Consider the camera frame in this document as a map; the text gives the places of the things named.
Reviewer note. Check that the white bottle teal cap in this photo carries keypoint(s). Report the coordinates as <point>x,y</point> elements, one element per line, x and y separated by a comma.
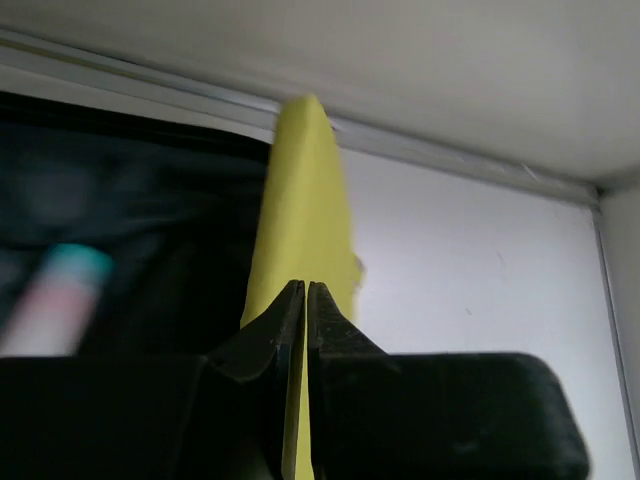
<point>52,315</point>

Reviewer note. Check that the yellow-green shorts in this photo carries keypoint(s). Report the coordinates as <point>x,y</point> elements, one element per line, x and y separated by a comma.
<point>305,227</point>

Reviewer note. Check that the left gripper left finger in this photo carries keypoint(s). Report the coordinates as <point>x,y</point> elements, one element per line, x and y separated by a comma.
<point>258,375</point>

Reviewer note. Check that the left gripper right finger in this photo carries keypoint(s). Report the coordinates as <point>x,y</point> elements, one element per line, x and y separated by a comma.
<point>353,402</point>

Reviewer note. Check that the yellow hard-shell suitcase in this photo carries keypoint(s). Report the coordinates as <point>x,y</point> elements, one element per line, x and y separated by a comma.
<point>175,207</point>

